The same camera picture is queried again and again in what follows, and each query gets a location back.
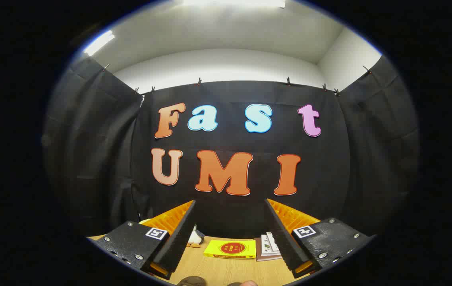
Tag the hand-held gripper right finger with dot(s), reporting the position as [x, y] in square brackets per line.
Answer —
[283, 238]

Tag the penguin plush toy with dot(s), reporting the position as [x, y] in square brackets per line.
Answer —
[195, 237]

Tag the thin book pale cover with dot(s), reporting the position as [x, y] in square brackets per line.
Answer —
[258, 254]

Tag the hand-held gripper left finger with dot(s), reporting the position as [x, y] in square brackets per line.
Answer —
[178, 238]

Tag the ceiling light strip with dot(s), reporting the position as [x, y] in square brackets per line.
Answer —
[99, 43]
[234, 3]

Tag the yellow book red circle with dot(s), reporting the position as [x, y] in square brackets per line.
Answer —
[230, 249]

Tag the row of black cloth clips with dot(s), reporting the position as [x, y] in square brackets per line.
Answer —
[199, 82]

